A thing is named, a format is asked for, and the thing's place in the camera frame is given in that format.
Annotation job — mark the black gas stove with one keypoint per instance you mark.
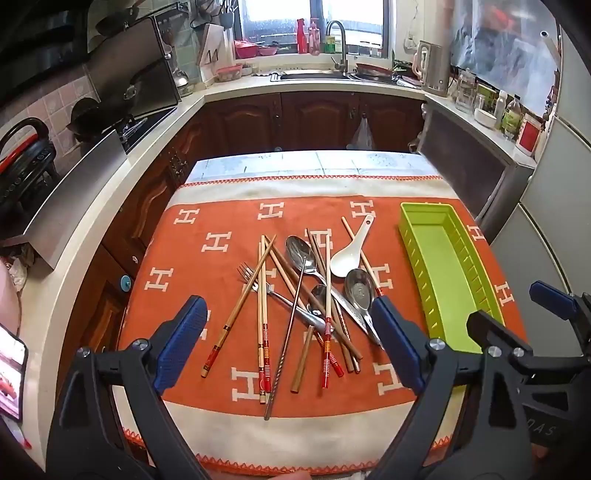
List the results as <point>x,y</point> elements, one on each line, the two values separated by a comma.
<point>147,124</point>

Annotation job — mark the small metal spoon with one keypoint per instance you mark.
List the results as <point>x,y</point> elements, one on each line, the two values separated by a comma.
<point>318,295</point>

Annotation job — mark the pink bottle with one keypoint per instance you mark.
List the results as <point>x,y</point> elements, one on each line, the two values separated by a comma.
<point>314,39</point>

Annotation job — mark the orange white patterned blanket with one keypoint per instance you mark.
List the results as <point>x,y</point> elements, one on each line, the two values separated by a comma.
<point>184,258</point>

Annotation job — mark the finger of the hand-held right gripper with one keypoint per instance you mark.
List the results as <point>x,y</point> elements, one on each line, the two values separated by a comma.
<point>549,295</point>
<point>482,325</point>

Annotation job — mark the steel faucet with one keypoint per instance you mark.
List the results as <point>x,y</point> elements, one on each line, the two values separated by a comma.
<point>344,46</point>

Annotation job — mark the hanging plastic bag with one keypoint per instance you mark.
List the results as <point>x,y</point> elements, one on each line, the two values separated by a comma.
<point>362,136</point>

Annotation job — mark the white ceramic spoon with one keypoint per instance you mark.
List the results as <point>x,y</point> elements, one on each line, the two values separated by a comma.
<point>344,263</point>

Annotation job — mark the steel splash guard panel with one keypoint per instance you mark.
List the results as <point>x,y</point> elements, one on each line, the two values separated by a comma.
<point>138,60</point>

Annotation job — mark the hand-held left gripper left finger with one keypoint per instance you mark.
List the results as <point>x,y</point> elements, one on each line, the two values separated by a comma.
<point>182,341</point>

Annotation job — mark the steel sink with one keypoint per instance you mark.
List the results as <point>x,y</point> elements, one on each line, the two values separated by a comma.
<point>314,75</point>

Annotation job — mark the pink bowl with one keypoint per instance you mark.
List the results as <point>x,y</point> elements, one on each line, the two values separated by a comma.
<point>245,49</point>

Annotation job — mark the black red cooker appliance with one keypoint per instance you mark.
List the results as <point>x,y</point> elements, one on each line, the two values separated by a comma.
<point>23,170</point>

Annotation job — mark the bamboo chopstick orange striped end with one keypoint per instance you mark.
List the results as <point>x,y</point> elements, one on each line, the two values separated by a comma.
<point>333,362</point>

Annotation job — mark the black wok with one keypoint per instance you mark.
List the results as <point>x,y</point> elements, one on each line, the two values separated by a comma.
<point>92,120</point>

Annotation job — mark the bamboo chopstick red white end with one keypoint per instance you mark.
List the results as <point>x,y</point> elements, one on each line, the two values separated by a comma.
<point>235,314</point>

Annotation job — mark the blue cabinet knob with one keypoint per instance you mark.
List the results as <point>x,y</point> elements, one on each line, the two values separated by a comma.
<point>125,282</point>

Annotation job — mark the white kitchen countertop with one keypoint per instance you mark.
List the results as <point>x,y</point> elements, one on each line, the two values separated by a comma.
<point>152,152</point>

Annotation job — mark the low steel splash guard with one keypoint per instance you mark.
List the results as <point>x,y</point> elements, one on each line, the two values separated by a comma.
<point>78,194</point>

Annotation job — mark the grey refrigerator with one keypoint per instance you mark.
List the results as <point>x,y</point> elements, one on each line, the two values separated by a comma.
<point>554,184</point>

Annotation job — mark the red label jar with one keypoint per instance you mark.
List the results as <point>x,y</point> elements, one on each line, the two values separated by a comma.
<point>528,134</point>

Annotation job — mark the red pan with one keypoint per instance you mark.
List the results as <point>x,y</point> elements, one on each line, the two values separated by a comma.
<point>374,70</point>

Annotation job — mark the white cutting board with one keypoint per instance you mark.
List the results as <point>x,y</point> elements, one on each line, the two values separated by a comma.
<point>214,41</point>

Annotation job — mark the red bottle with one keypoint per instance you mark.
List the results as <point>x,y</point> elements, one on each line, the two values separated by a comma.
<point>302,39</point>

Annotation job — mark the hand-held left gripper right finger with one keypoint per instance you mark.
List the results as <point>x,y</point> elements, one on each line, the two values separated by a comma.
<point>397,341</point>

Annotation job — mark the bamboo chopstick red striped end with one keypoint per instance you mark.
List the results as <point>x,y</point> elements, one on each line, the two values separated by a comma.
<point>328,304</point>
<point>262,323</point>
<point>360,251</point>
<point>267,318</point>

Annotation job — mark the metal fork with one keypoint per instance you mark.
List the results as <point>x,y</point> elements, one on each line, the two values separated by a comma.
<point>277,297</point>

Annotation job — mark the cream electric kettle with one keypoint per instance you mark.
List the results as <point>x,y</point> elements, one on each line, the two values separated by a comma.
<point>436,69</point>

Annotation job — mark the large metal spoon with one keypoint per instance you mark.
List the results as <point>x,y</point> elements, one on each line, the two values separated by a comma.
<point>300,251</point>

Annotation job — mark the dark wooden kitchen cabinets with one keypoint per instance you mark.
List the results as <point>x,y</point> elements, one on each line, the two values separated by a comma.
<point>314,120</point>

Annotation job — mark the round metal spoon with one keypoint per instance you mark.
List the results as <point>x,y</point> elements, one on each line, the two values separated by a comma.
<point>360,288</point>

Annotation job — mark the clear plastic wall sheet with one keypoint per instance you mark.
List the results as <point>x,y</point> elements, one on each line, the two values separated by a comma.
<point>503,41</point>

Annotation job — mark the metal chopstick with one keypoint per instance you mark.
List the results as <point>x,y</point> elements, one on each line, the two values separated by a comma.
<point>286,341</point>

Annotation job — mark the green plastic utensil tray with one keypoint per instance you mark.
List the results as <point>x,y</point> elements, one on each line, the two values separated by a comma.
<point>443,258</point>

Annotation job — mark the phone with lit screen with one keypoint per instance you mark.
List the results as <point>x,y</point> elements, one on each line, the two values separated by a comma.
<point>10,369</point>

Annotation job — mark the grey metal cabinet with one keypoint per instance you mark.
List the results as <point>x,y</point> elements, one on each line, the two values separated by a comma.
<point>461,157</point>

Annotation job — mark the green label oil bottle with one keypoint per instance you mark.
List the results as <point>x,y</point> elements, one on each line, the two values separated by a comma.
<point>511,117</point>

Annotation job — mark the white bowl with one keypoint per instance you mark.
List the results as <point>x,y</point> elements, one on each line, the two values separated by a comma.
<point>485,118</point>

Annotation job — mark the kitchen window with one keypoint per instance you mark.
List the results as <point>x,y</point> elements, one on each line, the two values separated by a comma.
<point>277,23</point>

